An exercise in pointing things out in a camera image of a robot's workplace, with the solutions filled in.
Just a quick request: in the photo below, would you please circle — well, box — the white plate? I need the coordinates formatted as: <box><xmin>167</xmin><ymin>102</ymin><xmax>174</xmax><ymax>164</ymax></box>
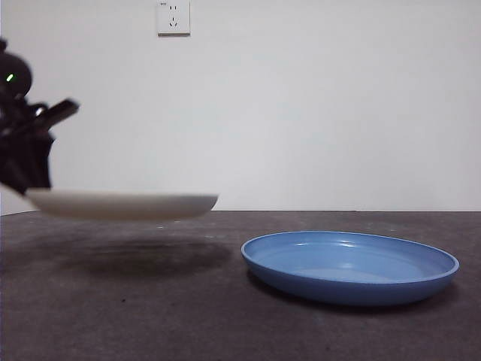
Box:
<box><xmin>25</xmin><ymin>189</ymin><xmax>220</xmax><ymax>222</ymax></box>

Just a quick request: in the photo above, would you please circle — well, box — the blue plate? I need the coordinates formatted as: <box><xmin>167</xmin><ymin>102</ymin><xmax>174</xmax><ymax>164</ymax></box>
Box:
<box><xmin>240</xmin><ymin>230</ymin><xmax>460</xmax><ymax>306</ymax></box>

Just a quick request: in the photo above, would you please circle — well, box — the white wall socket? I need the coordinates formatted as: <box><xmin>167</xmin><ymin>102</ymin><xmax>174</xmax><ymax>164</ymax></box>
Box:
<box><xmin>156</xmin><ymin>1</ymin><xmax>192</xmax><ymax>38</ymax></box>

